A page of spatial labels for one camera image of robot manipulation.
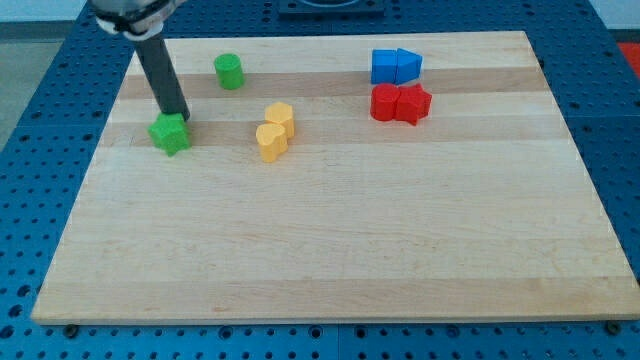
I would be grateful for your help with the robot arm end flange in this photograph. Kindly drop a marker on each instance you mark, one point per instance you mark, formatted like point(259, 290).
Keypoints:
point(137, 20)

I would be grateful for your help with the yellow heart block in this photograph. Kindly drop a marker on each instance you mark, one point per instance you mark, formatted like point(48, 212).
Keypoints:
point(272, 141)

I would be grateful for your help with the yellow hexagon block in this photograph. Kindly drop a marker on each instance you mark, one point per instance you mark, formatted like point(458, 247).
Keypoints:
point(283, 114)

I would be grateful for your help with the red cylinder block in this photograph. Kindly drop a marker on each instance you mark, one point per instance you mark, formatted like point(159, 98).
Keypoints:
point(384, 99)

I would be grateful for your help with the red star block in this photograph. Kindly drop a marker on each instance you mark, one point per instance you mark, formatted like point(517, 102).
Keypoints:
point(413, 104)

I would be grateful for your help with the blue cube block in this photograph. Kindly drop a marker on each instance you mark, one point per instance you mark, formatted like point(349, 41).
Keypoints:
point(383, 66)

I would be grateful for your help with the green cylinder block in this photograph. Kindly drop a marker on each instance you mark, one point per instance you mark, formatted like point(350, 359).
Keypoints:
point(229, 71)

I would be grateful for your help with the green star block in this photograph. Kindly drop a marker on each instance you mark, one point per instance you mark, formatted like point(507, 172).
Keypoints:
point(169, 133)

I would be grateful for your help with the wooden board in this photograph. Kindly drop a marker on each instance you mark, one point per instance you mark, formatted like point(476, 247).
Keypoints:
point(483, 212)

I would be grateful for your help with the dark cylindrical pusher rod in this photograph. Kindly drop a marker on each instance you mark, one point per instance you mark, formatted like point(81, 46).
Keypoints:
point(161, 76)

